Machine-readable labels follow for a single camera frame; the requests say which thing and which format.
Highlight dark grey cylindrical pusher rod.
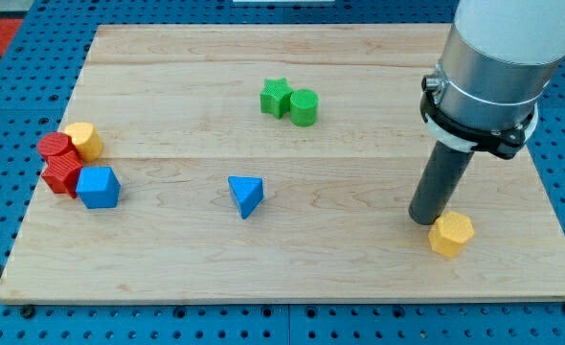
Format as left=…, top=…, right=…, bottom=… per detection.
left=408, top=142, right=474, bottom=225

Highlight yellow heart block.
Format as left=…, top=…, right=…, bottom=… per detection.
left=64, top=123, right=103, bottom=162

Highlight green cylinder block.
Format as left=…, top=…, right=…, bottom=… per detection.
left=290, top=89, right=319, bottom=127

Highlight red cylinder block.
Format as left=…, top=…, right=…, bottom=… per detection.
left=36, top=132, right=76, bottom=162

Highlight red ribbed block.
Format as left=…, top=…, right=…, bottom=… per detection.
left=41, top=151, right=83, bottom=198

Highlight blue pentagon block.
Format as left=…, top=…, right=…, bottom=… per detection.
left=76, top=166, right=121, bottom=209

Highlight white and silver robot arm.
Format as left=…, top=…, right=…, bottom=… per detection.
left=420, top=0, right=565, bottom=159

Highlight green star block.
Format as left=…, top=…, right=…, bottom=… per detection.
left=260, top=78, right=293, bottom=119

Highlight yellow hexagon block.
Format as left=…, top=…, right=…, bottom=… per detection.
left=428, top=211, right=475, bottom=258

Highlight blue triangle block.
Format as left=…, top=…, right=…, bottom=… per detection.
left=228, top=176, right=264, bottom=219

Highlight light wooden board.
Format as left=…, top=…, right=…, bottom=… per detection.
left=0, top=24, right=565, bottom=305

